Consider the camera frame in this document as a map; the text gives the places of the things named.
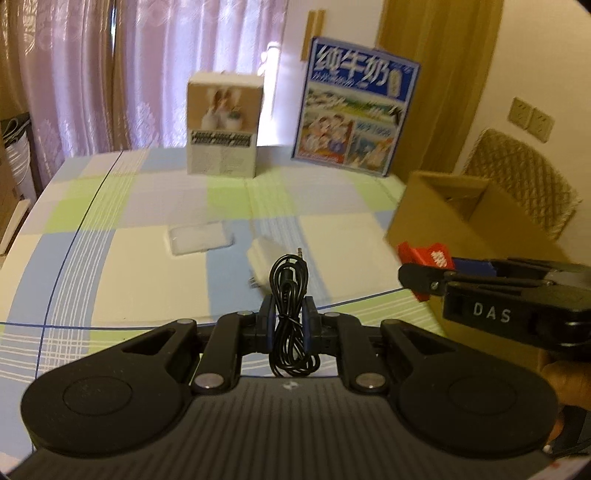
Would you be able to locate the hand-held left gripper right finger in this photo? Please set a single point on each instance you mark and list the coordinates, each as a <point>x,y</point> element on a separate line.
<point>308,325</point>

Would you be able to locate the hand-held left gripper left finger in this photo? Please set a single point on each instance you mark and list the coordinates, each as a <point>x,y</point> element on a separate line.
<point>265,325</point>

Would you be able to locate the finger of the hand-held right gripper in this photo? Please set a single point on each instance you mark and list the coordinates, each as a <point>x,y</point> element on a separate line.
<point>420,281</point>
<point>517,267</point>

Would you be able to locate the small red box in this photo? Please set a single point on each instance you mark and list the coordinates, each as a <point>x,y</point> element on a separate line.
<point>418,254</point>

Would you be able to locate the brown cardboard box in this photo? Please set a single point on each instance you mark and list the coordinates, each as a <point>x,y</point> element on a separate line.
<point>438,212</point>

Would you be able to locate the person's right hand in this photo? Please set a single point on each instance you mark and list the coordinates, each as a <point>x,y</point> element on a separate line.
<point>556,383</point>

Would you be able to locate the white power adapter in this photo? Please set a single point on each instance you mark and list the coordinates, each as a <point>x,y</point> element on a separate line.
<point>261,256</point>

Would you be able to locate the clear plastic packet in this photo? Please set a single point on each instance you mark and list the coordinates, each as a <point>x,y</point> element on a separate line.
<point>198,237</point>

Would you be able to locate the checked tablecloth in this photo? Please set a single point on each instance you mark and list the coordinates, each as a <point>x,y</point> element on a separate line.
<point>138,277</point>

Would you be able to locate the white printed carton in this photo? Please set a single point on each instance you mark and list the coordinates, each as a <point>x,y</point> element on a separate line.
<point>221,157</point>

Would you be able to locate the blue milk carton box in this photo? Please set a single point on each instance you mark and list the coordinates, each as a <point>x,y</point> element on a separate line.
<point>351,92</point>

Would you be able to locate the brown wooden door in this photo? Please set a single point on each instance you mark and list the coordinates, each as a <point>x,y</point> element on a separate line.
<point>438,37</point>

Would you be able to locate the pink sheer curtain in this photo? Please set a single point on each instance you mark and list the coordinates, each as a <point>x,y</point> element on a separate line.
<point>138,69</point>

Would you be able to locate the white stacked containers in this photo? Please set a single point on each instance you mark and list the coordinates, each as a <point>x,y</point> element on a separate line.
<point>16,152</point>

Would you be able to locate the beige wall socket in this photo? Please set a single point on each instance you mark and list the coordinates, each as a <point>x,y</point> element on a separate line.
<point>540,122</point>
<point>519,110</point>

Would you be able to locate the wooden wall strip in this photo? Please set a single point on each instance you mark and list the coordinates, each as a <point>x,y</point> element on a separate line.
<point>318,23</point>

